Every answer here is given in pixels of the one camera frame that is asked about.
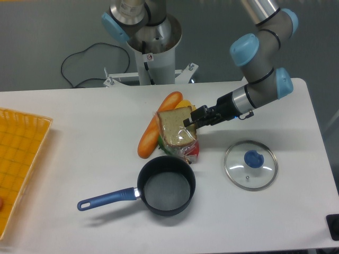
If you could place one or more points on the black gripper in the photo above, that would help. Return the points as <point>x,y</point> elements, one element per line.
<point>224,110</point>

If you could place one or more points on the bagged toast slices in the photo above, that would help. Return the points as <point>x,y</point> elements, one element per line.
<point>174,133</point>

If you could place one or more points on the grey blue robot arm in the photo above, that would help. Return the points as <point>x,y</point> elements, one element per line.
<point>251,52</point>

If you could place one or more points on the yellow bell pepper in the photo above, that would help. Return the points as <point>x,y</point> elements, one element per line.
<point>185,103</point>

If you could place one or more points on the red bell pepper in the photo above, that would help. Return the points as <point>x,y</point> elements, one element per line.
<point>195,150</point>

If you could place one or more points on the green bell pepper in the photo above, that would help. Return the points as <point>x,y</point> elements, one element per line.
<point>165,147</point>

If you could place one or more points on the orange baguette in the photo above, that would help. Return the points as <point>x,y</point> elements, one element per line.
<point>149,139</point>

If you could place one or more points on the glass lid blue knob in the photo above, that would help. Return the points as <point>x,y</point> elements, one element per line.
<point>250,165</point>

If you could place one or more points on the black corner device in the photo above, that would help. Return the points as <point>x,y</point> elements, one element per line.
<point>333,224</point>

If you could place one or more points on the yellow woven basket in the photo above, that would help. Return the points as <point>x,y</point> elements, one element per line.
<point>22,136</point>

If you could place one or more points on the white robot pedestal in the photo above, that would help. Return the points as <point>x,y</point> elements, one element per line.
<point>154,49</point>

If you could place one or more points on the black saucepan blue handle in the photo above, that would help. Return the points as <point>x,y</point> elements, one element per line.
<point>165,184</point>

